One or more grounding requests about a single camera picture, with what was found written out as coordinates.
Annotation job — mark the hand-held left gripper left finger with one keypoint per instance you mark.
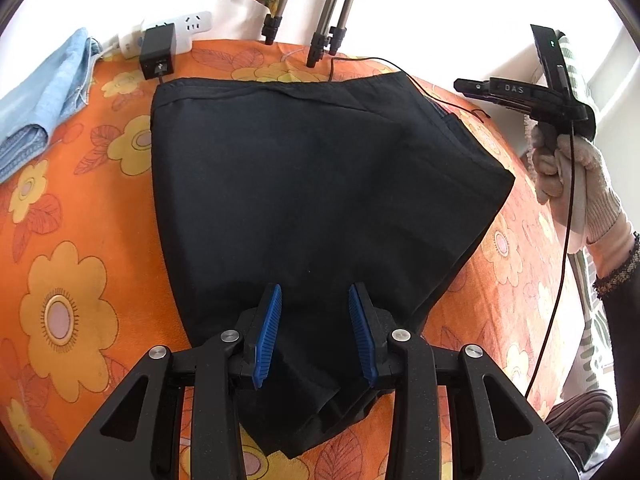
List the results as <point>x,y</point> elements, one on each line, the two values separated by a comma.
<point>267,335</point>

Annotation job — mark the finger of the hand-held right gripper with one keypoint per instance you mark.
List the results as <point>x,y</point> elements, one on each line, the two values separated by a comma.
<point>472,88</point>

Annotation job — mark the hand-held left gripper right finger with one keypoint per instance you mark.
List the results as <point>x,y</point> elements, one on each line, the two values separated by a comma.
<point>362,335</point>

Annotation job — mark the black pants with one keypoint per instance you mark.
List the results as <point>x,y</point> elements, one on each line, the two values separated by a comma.
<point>310,185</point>

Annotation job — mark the person's right forearm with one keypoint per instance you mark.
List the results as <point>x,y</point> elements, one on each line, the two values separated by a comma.
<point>625,330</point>

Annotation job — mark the person's right hand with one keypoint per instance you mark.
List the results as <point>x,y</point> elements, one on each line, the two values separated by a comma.
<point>605,195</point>

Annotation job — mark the orange floral table cover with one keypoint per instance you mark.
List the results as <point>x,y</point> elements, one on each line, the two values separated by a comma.
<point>65,240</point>

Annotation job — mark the green striped white cushion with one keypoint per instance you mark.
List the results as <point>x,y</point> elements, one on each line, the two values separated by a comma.
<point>595,350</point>

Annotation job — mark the person's dark patterned clothing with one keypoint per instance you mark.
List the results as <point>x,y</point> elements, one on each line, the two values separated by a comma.
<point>585,425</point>

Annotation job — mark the white power strip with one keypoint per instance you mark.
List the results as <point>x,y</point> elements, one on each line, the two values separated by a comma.
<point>195,22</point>

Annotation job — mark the black power adapter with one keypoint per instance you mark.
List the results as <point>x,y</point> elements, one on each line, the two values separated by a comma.
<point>157,45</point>

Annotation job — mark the folded light blue jeans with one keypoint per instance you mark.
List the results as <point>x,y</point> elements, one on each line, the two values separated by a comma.
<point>40,105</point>

